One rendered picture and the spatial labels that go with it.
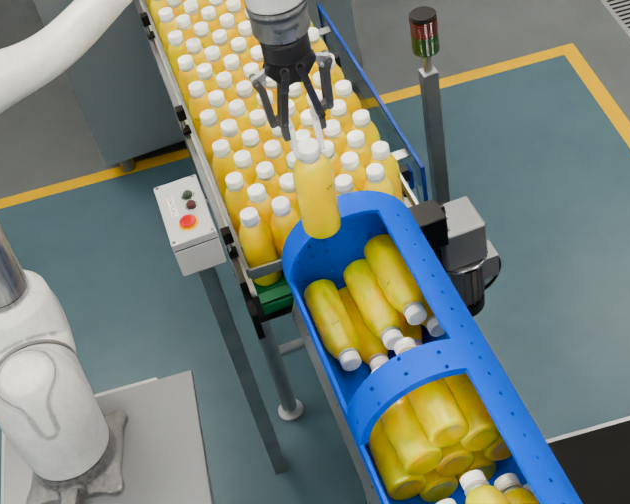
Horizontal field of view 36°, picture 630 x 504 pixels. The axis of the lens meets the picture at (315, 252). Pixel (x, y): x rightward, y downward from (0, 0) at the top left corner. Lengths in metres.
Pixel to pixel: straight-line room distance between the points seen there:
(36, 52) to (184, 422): 0.81
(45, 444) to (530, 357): 1.79
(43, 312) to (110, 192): 2.20
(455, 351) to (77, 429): 0.66
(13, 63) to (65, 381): 0.59
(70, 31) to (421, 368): 0.74
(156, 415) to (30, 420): 0.30
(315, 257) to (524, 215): 1.66
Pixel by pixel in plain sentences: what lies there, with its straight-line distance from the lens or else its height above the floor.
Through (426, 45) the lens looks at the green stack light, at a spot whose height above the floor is 1.19.
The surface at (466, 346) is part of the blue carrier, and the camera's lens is 1.65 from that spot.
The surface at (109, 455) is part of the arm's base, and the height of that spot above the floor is 1.06.
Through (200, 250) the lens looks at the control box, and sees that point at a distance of 2.11.
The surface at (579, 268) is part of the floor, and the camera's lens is 3.37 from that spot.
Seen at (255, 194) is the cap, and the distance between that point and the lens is 2.13.
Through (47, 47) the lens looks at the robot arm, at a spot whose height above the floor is 1.82.
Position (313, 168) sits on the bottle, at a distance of 1.65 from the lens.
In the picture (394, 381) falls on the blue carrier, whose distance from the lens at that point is 1.60.
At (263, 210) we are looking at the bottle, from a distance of 2.15.
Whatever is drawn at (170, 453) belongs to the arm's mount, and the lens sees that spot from 1.86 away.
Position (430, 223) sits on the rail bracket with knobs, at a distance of 2.13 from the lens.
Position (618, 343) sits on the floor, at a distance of 3.18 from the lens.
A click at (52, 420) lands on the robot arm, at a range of 1.72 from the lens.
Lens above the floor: 2.53
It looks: 46 degrees down
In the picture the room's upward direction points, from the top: 14 degrees counter-clockwise
